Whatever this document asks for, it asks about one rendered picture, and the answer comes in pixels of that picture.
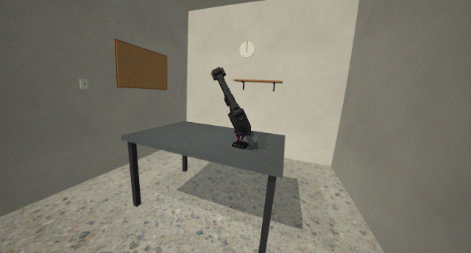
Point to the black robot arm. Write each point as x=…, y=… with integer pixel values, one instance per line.
x=238, y=113

